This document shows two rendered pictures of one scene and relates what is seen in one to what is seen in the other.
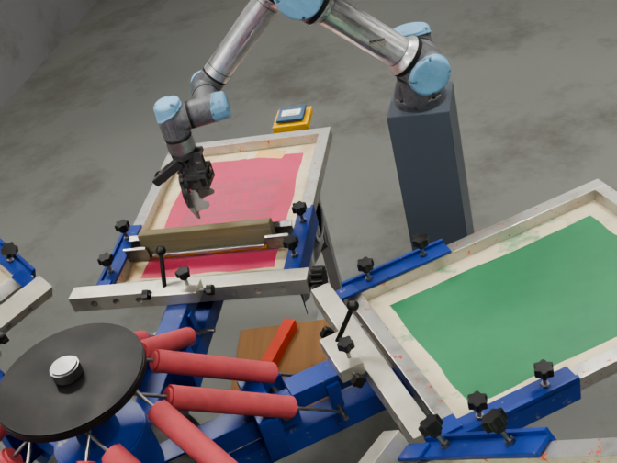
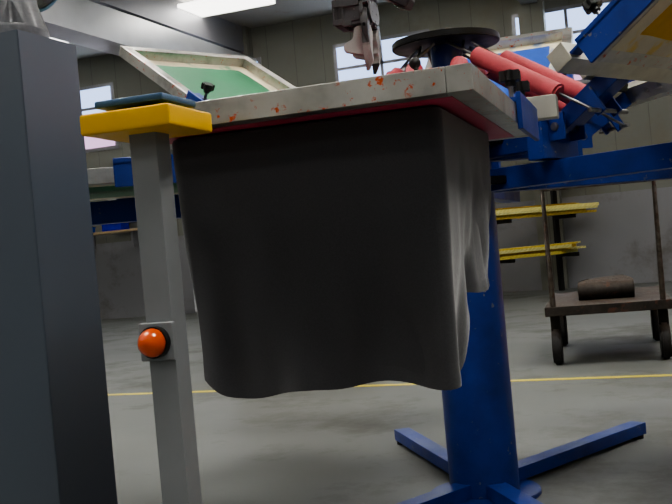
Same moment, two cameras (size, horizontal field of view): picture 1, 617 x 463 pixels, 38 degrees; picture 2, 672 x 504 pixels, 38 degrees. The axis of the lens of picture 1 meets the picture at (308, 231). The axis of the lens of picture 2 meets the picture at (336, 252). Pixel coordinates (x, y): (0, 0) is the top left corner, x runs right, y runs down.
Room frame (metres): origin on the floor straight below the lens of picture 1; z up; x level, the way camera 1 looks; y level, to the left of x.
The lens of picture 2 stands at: (4.18, 0.19, 0.75)
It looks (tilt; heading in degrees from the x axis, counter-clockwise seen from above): 0 degrees down; 181
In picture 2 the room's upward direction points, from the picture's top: 5 degrees counter-clockwise
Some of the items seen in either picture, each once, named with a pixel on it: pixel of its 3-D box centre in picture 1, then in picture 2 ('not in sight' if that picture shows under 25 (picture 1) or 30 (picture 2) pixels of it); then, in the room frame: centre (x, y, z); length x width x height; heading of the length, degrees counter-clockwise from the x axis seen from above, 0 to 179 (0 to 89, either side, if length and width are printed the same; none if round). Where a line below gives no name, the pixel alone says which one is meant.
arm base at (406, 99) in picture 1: (418, 84); (7, 19); (2.30, -0.42, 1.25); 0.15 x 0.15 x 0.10
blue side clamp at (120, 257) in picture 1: (122, 262); (518, 119); (2.22, 0.56, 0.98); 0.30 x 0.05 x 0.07; 163
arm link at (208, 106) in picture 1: (207, 107); not in sight; (2.17, 0.17, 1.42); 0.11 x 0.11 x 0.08; 1
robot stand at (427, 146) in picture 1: (446, 257); (37, 352); (2.30, -0.42, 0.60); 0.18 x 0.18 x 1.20; 70
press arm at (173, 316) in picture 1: (177, 318); not in sight; (1.83, 0.39, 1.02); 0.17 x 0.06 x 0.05; 163
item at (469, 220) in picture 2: not in sight; (467, 243); (2.49, 0.41, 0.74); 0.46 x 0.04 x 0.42; 163
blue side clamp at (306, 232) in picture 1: (300, 245); not in sight; (2.06, 0.03, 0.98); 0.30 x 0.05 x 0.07; 163
